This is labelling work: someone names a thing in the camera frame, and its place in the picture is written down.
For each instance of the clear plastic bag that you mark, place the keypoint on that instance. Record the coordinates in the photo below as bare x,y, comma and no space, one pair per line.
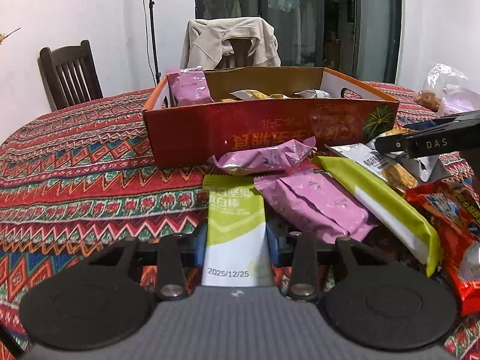
446,91

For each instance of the silver cracker packet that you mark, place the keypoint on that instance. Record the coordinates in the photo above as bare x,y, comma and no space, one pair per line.
399,171

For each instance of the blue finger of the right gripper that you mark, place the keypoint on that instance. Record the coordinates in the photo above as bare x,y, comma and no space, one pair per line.
443,120

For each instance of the green white protein bar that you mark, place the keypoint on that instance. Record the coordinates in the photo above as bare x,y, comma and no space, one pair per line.
237,252

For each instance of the long green snack bar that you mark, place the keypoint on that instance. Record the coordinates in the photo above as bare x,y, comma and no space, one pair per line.
401,218

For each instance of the orange cardboard snack box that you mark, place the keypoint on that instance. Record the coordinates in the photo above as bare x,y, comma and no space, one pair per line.
183,136

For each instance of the yellow flower sprigs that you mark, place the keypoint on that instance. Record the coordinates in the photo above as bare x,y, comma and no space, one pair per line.
4,36

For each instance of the chair with beige jacket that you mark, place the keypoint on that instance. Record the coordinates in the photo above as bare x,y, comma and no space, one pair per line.
208,41

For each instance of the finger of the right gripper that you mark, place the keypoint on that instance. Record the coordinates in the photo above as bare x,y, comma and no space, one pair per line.
393,143

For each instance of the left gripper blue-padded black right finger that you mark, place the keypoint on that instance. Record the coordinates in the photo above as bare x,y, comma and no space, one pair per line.
364,295

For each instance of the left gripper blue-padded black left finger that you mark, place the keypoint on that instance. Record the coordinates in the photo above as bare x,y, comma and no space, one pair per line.
111,295

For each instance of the white orange cracker packet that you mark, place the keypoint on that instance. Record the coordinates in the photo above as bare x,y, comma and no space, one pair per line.
251,94

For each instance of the red snack packet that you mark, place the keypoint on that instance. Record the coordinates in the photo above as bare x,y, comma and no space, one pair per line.
454,214

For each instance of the dark wooden chair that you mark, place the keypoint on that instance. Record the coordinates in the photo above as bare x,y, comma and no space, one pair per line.
70,74

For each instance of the pink snack pack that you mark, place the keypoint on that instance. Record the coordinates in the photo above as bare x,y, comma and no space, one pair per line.
267,159
314,202
189,86

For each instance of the black floor lamp stand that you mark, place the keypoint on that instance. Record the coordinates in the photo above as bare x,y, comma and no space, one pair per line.
148,7

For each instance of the patterned red tablecloth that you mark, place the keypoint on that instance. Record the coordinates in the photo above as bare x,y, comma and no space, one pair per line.
76,180

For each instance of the dark glass sliding door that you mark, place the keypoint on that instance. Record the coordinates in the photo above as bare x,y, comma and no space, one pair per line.
360,38

